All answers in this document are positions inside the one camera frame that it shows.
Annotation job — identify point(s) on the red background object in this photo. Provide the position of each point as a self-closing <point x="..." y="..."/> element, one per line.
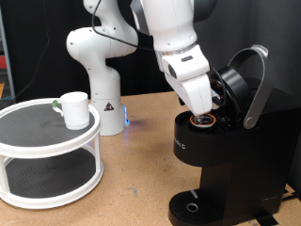
<point x="2" y="62"/>

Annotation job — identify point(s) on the grey partition panel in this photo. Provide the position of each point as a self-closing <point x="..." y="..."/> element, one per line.
<point x="276" y="25"/>

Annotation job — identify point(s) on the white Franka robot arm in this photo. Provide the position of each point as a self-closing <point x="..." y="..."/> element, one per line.
<point x="172" y="22"/>

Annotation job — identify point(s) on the black Keurig coffee machine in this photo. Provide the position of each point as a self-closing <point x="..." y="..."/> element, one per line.
<point x="235" y="163"/>

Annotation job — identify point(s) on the white coffee pod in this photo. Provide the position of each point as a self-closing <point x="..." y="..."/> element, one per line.
<point x="209" y="121"/>

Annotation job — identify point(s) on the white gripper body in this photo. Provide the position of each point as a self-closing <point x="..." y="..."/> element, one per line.
<point x="194" y="88"/>

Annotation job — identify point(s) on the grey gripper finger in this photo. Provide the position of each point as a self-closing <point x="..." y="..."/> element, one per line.
<point x="199" y="119"/>

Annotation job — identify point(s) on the white two-tier turntable shelf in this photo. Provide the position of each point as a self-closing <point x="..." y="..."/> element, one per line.
<point x="56" y="149"/>

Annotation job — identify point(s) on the grey metal frame post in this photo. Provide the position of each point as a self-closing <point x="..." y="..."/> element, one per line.
<point x="6" y="56"/>

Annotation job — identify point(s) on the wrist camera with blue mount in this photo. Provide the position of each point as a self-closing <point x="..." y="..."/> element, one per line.
<point x="215" y="100"/>

